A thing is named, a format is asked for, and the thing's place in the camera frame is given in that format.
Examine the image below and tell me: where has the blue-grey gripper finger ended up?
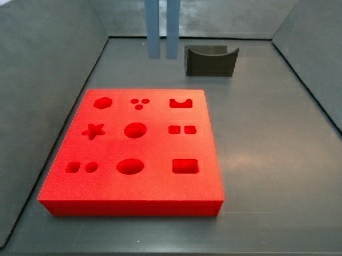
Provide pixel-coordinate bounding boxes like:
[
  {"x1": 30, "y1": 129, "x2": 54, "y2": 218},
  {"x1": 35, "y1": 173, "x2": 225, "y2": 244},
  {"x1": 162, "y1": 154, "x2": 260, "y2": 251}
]
[
  {"x1": 166, "y1": 0, "x2": 180, "y2": 59},
  {"x1": 144, "y1": 0, "x2": 160, "y2": 59}
]

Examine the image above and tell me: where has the red shape-sorter board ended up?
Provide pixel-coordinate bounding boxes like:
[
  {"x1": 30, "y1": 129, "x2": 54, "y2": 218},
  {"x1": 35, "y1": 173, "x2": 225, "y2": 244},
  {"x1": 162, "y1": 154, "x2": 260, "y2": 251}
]
[{"x1": 37, "y1": 89, "x2": 224, "y2": 216}]

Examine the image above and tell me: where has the dark U-shaped block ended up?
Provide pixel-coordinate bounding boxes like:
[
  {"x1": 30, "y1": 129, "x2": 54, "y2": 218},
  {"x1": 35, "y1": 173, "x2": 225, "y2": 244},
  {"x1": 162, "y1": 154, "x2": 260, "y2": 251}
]
[{"x1": 184, "y1": 45, "x2": 238, "y2": 77}]

